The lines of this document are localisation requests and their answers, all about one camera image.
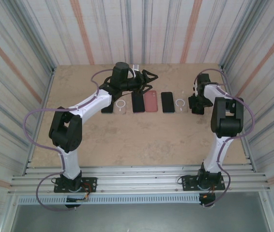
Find teal-sided smartphone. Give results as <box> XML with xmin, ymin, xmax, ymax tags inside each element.
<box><xmin>101</xmin><ymin>98</ymin><xmax>115</xmax><ymax>114</ymax></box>

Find grey metal panel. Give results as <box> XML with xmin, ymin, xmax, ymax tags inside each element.
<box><xmin>10</xmin><ymin>204</ymin><xmax>274</xmax><ymax>232</ymax></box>

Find grey slotted cable tray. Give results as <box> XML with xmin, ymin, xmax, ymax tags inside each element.
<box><xmin>17</xmin><ymin>194</ymin><xmax>200</xmax><ymax>205</ymax></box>

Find salmon red phone case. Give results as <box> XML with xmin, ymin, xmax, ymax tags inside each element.
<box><xmin>144</xmin><ymin>90</ymin><xmax>159</xmax><ymax>113</ymax></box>

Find black smartphone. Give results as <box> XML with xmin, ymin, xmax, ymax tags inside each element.
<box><xmin>132</xmin><ymin>93</ymin><xmax>145</xmax><ymax>114</ymax></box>
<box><xmin>161</xmin><ymin>91</ymin><xmax>176</xmax><ymax>114</ymax></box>

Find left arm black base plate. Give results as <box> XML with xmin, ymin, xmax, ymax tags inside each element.
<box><xmin>54</xmin><ymin>177</ymin><xmax>98</xmax><ymax>193</ymax></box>

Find clear phone case white ring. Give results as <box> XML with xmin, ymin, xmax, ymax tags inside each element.
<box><xmin>175</xmin><ymin>93</ymin><xmax>189</xmax><ymax>115</ymax></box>
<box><xmin>114</xmin><ymin>98</ymin><xmax>128</xmax><ymax>116</ymax></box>

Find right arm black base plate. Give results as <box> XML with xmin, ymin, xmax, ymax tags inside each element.
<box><xmin>181</xmin><ymin>175</ymin><xmax>226</xmax><ymax>191</ymax></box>

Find aluminium rail frame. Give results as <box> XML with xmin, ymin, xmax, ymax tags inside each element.
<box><xmin>7</xmin><ymin>165</ymin><xmax>273</xmax><ymax>195</ymax></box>

